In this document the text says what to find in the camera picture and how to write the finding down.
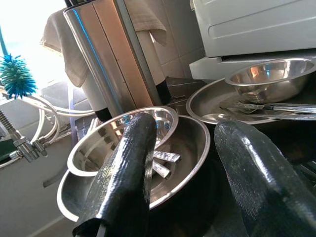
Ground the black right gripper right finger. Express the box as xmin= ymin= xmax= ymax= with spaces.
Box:
xmin=214 ymin=120 xmax=316 ymax=237

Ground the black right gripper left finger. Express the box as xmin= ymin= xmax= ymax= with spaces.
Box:
xmin=73 ymin=113 xmax=158 ymax=237

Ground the stainless steel bowl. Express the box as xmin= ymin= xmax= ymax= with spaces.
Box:
xmin=224 ymin=57 xmax=316 ymax=105
xmin=67 ymin=106 xmax=179 ymax=177

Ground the large stainless steel plate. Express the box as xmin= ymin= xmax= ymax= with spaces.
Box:
xmin=57 ymin=114 xmax=211 ymax=222
xmin=185 ymin=79 xmax=316 ymax=125

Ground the steel table knife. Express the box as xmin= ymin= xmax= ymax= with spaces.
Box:
xmin=219 ymin=101 xmax=316 ymax=116

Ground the stainless steel sink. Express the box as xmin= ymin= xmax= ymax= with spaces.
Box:
xmin=0 ymin=98 xmax=82 ymax=237

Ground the chrome gooseneck faucet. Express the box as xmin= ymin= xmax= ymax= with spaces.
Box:
xmin=0 ymin=108 xmax=49 ymax=164

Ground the dark green sponge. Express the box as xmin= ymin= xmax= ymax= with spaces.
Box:
xmin=0 ymin=140 xmax=18 ymax=164

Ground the stainless steel knife block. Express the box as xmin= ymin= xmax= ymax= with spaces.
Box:
xmin=63 ymin=0 xmax=171 ymax=122

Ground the beige cloth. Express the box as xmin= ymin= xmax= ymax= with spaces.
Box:
xmin=39 ymin=0 xmax=168 ymax=88

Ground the teal bottle brush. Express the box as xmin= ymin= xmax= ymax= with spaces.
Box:
xmin=0 ymin=24 xmax=39 ymax=100

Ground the white countertop appliance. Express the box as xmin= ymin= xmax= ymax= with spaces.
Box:
xmin=188 ymin=0 xmax=316 ymax=80

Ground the steel cutlery handle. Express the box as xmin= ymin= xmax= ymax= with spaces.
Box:
xmin=153 ymin=150 xmax=182 ymax=164
xmin=150 ymin=161 xmax=172 ymax=180

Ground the white flexible hose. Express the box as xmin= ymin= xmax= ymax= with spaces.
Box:
xmin=23 ymin=94 xmax=96 ymax=145

